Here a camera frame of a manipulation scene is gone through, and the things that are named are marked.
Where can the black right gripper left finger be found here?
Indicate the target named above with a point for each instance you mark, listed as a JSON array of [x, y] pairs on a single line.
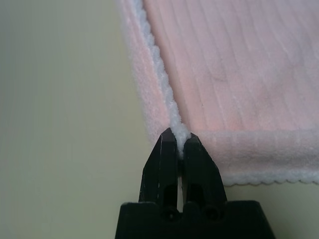
[[157, 169]]

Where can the pink towel with duck embroidery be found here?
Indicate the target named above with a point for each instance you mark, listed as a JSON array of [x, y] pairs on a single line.
[[236, 74]]

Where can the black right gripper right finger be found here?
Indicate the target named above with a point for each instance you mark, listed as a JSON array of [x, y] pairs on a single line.
[[199, 171]]

